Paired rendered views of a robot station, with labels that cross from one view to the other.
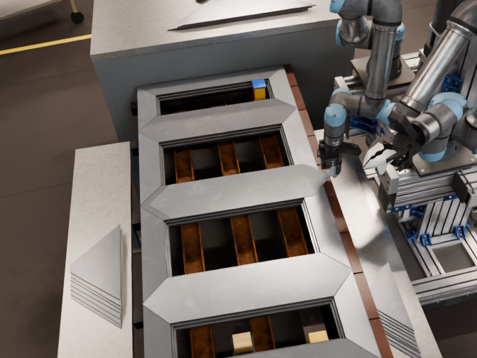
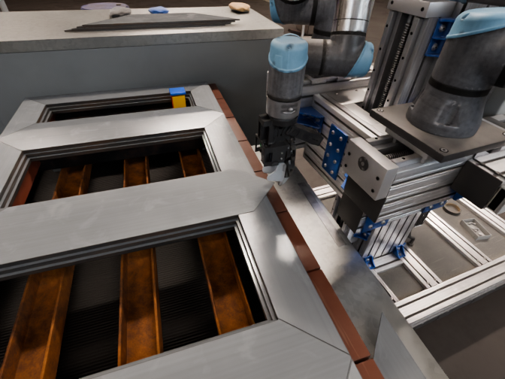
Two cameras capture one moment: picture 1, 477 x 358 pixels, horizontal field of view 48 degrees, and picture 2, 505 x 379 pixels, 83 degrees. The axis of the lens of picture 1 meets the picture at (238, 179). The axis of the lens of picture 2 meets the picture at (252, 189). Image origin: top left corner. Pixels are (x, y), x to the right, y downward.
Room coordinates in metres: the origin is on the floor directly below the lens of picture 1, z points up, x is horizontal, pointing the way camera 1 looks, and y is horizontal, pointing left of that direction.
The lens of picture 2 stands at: (0.88, -0.15, 1.35)
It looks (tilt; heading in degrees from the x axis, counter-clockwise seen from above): 41 degrees down; 345
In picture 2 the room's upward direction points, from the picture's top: 2 degrees clockwise
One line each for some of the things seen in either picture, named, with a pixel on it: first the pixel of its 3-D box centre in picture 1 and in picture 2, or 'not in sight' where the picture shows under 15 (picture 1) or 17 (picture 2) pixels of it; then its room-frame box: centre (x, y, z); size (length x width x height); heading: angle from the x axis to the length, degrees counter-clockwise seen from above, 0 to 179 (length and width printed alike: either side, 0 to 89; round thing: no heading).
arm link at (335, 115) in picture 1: (334, 120); (286, 68); (1.45, -0.37, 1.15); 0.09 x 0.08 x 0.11; 159
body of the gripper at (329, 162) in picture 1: (330, 151); (276, 137); (1.44, -0.37, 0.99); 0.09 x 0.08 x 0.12; 93
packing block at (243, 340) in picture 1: (242, 342); not in sight; (0.80, 0.05, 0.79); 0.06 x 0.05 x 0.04; 93
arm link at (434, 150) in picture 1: (429, 139); not in sight; (1.12, -0.58, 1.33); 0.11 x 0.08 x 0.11; 33
